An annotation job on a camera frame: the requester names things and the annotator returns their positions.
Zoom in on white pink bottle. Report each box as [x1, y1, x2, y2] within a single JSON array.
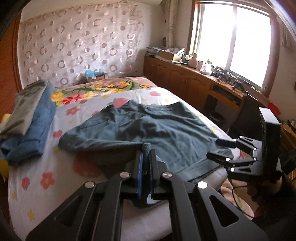
[[188, 53, 198, 69]]

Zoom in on yellow plush toy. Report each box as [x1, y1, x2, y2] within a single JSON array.
[[0, 112, 12, 179]]

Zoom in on wooden cabinet counter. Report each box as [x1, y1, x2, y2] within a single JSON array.
[[143, 55, 270, 130]]

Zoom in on circle patterned sheer curtain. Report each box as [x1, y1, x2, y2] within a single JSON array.
[[18, 2, 144, 88]]

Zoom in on small white jar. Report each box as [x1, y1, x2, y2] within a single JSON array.
[[196, 61, 203, 70]]

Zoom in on window with wooden frame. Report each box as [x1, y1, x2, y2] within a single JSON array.
[[186, 1, 280, 97]]

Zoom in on floral white bed sheet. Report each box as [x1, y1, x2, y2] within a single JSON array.
[[8, 83, 227, 240]]

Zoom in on folded blue jeans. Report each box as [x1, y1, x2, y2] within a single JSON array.
[[1, 82, 56, 167]]

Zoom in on folded olive green garment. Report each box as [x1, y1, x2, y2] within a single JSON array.
[[1, 80, 47, 141]]

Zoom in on brown cardboard box on counter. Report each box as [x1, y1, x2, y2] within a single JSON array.
[[159, 50, 183, 61]]

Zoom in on cardboard box with blue item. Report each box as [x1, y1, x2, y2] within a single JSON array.
[[85, 69, 108, 83]]

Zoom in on black cable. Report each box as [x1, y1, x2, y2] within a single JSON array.
[[231, 180, 255, 220]]

